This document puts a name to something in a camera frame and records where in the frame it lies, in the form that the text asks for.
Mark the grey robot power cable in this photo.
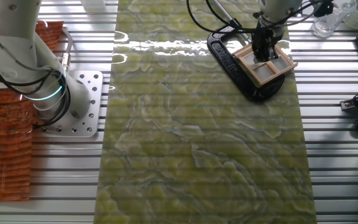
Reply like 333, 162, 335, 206
61, 27, 73, 72

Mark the small wooden sliding window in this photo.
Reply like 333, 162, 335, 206
231, 42, 298, 88

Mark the black C-clamp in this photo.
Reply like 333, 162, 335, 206
206, 0, 286, 102

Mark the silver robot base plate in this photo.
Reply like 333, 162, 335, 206
39, 70, 104, 138

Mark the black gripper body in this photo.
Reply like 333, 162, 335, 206
250, 26, 281, 52

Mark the green marble pattern mat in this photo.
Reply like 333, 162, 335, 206
93, 0, 318, 224

